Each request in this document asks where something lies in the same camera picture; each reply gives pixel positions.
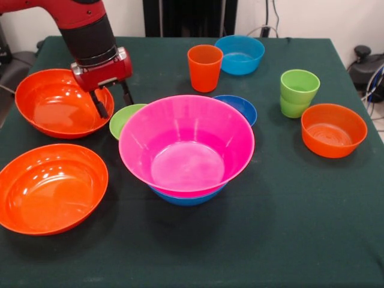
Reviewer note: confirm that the grey pedestal foot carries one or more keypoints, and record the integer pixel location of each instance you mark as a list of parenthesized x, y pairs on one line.
[(15, 69), (364, 67)]

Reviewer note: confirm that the dark blue bowl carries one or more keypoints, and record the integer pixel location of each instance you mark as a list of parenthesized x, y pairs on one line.
[(243, 108)]

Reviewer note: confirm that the green cup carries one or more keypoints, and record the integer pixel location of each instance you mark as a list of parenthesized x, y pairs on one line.
[(295, 102)]

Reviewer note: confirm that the large pink bowl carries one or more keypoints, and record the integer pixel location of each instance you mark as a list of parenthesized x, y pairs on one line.
[(186, 126)]

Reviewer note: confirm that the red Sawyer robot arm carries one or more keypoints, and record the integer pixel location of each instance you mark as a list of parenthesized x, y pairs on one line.
[(87, 36)]

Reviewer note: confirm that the green bowl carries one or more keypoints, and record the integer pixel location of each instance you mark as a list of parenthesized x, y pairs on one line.
[(121, 120)]

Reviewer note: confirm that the orange cup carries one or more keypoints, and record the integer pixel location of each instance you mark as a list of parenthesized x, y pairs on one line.
[(204, 75)]

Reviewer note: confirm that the large orange bowl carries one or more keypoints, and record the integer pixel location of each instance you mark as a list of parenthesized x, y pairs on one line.
[(54, 111), (51, 195)]

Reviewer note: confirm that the small orange bowl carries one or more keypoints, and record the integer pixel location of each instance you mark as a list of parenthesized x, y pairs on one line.
[(333, 144)]

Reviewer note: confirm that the small light blue bowl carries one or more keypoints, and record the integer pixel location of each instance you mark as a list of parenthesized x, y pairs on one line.
[(240, 64)]

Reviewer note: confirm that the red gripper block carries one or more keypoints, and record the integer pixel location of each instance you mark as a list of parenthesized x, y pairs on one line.
[(105, 75)]

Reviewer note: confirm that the large light blue bowl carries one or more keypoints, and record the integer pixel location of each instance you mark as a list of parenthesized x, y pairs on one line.
[(186, 201)]

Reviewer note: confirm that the dark green table cloth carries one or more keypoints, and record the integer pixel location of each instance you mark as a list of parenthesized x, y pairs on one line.
[(285, 240)]

